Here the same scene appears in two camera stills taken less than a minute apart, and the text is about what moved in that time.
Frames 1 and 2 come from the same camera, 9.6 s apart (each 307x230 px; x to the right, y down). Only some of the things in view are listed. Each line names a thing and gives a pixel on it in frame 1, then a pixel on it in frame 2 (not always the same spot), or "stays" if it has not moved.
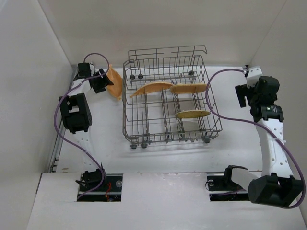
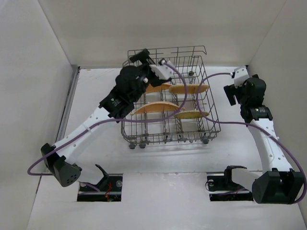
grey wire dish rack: x=167 y=97 stays
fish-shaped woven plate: x=116 y=79 to x=157 y=107
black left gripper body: x=100 y=80 to x=140 y=56
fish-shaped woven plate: x=152 y=87 stays
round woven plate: x=192 y=113 stays
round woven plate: x=182 y=88 stays
